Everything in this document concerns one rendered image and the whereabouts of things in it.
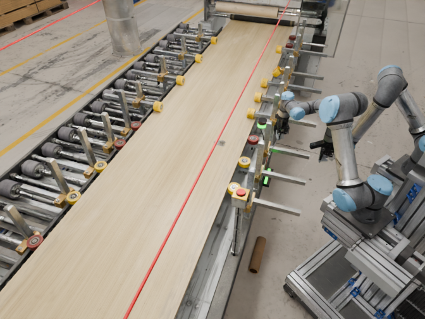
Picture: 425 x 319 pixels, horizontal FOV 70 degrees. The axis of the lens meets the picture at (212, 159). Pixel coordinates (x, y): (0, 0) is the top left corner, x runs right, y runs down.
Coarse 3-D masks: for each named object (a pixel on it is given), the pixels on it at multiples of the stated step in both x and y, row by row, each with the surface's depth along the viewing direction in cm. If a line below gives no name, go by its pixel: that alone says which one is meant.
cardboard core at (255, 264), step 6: (258, 240) 255; (264, 240) 256; (258, 246) 250; (264, 246) 253; (258, 252) 246; (252, 258) 244; (258, 258) 243; (252, 264) 239; (258, 264) 240; (252, 270) 242; (258, 270) 237
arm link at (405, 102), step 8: (384, 72) 161; (392, 72) 157; (400, 72) 159; (400, 96) 164; (408, 96) 164; (400, 104) 167; (408, 104) 165; (416, 104) 167; (400, 112) 172; (408, 112) 168; (416, 112) 167; (408, 120) 171; (416, 120) 169; (424, 120) 170; (416, 128) 172; (424, 128) 169; (416, 136) 174
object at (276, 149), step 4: (256, 144) 223; (276, 148) 220; (280, 148) 220; (284, 148) 220; (276, 152) 221; (280, 152) 220; (284, 152) 219; (288, 152) 218; (292, 152) 217; (296, 152) 217; (300, 152) 217; (296, 156) 218; (300, 156) 217; (304, 156) 216; (308, 156) 214
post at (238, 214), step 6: (240, 216) 152; (234, 222) 157; (240, 222) 155; (234, 228) 160; (240, 228) 161; (234, 234) 164; (240, 234) 168; (234, 240) 168; (234, 246) 172; (234, 252) 174
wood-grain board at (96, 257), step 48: (240, 48) 336; (192, 96) 264; (144, 144) 217; (192, 144) 217; (240, 144) 217; (96, 192) 185; (144, 192) 185; (192, 192) 185; (48, 240) 161; (96, 240) 161; (144, 240) 161; (192, 240) 161; (48, 288) 142; (96, 288) 142; (144, 288) 142
